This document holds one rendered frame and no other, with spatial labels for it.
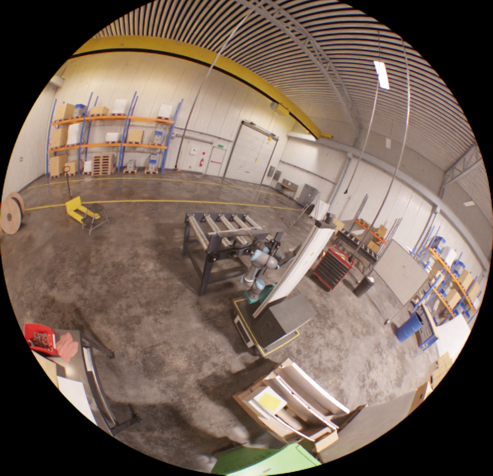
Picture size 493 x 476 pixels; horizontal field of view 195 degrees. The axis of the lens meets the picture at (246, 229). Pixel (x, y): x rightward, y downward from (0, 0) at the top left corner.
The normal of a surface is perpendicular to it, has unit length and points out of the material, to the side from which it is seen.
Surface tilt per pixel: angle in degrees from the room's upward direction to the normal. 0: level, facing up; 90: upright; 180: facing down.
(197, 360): 0
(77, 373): 0
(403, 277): 90
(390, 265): 90
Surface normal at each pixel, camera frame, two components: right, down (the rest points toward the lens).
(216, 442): 0.32, -0.83
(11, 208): 0.85, 0.46
